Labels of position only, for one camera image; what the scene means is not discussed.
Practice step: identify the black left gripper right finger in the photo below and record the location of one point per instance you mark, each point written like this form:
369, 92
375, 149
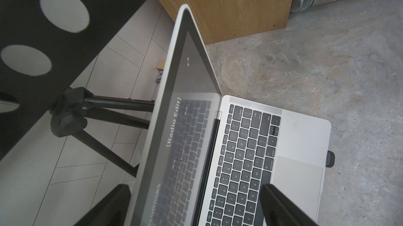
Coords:
278, 210

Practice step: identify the black perforated music stand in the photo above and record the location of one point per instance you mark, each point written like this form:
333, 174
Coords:
24, 23

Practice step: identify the small wooden block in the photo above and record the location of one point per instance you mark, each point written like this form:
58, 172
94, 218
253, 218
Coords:
160, 65

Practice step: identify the black folding laptop stand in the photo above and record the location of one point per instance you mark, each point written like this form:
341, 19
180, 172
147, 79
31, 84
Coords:
330, 159

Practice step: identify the wooden shelf cabinet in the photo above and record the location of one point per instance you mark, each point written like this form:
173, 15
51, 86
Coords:
222, 20

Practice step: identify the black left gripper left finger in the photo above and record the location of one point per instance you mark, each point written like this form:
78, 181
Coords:
111, 210

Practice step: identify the silver laptop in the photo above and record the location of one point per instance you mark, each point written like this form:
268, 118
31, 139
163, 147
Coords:
207, 155

